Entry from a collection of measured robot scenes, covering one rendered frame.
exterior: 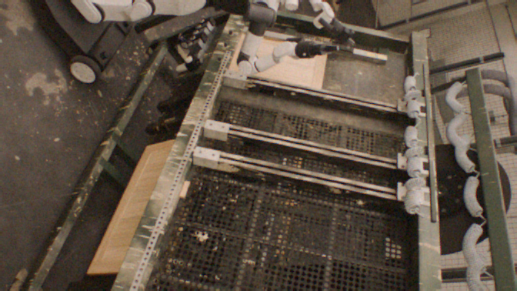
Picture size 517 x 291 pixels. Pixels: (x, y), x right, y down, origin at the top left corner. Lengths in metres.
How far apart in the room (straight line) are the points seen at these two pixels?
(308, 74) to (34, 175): 1.69
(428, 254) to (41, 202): 2.02
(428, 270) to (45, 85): 2.28
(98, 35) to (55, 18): 0.32
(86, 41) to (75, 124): 0.51
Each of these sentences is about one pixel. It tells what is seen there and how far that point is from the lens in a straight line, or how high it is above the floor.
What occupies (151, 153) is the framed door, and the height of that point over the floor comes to 0.33.
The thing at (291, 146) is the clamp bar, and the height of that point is 1.30.
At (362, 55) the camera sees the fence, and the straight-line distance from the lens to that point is 2.99.
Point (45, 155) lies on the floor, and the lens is 2.78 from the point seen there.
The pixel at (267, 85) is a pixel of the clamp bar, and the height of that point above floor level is 1.13.
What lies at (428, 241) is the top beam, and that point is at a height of 1.88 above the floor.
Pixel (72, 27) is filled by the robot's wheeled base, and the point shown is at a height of 0.17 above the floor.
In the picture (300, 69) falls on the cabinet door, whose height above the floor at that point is 1.24.
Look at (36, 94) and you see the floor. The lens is 2.85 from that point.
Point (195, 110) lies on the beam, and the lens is 2.44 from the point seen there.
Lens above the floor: 2.27
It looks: 29 degrees down
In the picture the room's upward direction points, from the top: 78 degrees clockwise
